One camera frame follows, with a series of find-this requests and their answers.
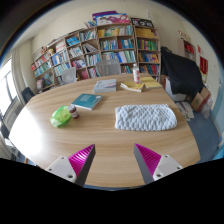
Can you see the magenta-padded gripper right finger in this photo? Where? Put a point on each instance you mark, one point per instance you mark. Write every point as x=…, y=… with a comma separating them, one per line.
x=165, y=165

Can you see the dark office chair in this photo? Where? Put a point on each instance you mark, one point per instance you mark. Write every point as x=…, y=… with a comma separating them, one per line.
x=28, y=94

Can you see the white box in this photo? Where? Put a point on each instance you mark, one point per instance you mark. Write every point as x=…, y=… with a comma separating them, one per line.
x=175, y=95

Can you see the light grey chair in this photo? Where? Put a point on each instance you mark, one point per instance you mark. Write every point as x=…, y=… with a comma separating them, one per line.
x=69, y=76

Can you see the white bottle with red label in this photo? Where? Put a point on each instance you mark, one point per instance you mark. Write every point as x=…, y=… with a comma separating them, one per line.
x=136, y=75

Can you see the black cloth cover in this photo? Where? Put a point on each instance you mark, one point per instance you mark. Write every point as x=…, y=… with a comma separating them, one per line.
x=181, y=75

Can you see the cardboard box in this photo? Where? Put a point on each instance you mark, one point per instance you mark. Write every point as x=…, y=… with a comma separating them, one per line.
x=200, y=99

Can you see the open yellow book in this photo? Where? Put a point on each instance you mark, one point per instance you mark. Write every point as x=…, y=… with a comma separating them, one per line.
x=132, y=86

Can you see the red wall banner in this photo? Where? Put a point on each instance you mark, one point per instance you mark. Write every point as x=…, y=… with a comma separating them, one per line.
x=203, y=65

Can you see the small wall cabinet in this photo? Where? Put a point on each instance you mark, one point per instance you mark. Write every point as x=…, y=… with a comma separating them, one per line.
x=187, y=46

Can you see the small red-lidded jar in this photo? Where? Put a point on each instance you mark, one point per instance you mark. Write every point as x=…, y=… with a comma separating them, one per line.
x=73, y=112

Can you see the wooden bookshelf unit with books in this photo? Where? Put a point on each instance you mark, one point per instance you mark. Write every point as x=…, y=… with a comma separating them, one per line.
x=110, y=43

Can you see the white waffle towel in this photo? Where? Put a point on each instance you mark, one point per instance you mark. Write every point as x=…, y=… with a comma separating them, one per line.
x=145, y=117

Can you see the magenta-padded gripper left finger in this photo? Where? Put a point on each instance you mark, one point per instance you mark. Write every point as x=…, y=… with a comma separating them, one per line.
x=63, y=166

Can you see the papers on floor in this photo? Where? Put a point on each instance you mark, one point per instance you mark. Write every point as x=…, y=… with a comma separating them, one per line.
x=186, y=110

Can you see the grey mesh chair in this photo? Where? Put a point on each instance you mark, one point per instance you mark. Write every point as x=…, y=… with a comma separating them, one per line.
x=108, y=67

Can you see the grey book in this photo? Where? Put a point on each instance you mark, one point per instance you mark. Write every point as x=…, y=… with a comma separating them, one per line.
x=105, y=85

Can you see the teal book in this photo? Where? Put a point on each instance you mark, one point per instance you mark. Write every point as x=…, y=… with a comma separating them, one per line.
x=87, y=101

